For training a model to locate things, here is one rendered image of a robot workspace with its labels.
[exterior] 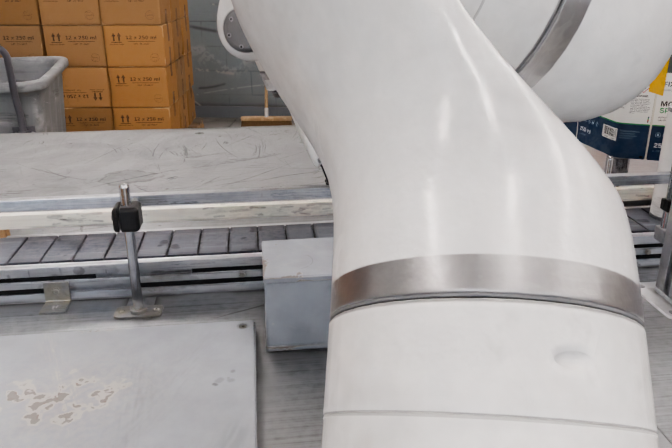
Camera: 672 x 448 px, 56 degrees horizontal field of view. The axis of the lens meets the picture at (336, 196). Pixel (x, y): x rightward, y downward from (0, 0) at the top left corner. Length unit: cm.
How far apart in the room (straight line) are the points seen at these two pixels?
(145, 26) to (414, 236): 392
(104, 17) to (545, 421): 405
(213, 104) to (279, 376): 500
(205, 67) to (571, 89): 529
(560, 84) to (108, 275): 65
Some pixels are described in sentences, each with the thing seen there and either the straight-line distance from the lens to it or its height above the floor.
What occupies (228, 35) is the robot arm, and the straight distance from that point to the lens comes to 70.
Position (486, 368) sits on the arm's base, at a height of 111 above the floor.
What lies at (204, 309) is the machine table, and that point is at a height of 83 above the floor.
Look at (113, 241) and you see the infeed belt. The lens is 90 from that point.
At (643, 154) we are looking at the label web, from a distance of 118.
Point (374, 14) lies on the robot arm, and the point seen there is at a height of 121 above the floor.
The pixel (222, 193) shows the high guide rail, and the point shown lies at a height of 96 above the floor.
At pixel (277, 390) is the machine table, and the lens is 66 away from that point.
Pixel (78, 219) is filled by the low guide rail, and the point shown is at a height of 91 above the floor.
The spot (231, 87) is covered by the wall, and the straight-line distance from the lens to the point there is 554.
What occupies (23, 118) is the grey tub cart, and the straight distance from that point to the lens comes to 282.
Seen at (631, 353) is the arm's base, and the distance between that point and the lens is 23.
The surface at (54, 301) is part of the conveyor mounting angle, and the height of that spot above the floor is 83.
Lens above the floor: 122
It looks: 20 degrees down
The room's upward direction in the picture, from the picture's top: straight up
